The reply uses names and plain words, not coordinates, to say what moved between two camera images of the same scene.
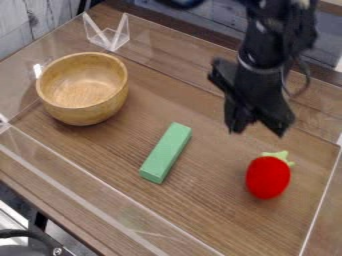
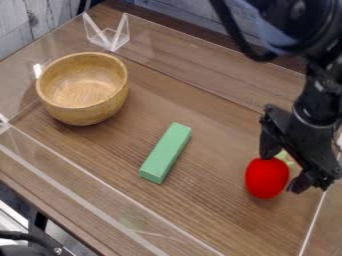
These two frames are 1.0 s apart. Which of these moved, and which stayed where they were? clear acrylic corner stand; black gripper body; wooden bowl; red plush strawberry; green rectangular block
Moved: black gripper body
Stayed: green rectangular block; wooden bowl; clear acrylic corner stand; red plush strawberry
